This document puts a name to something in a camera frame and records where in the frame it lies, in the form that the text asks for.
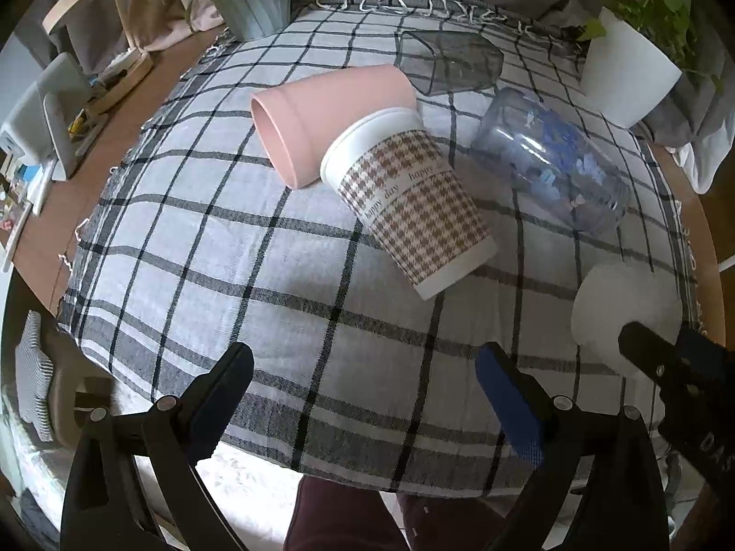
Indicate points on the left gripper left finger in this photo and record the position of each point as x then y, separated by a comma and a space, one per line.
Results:
105, 505

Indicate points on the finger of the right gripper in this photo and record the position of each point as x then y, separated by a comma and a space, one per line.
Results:
695, 377

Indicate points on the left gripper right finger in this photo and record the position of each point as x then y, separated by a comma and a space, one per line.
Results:
622, 506

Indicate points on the white frosted cup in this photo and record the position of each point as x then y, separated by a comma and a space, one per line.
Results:
612, 295

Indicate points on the houndstooth paper cup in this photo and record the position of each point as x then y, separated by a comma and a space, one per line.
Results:
390, 172

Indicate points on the pink plastic cup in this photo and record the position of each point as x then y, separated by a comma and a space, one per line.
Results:
298, 121

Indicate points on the smoky grey glass cup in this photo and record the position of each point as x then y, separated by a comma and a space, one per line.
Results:
440, 62

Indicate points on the grey white cushion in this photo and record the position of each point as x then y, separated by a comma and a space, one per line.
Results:
34, 372

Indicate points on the dark red trousers leg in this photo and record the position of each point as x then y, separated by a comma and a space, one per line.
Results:
332, 516

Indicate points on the checkered white black tablecloth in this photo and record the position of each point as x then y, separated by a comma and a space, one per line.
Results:
196, 243

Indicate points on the white plant pot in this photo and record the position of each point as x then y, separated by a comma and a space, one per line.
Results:
625, 75

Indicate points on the wooden chair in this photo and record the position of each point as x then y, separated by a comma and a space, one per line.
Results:
101, 35

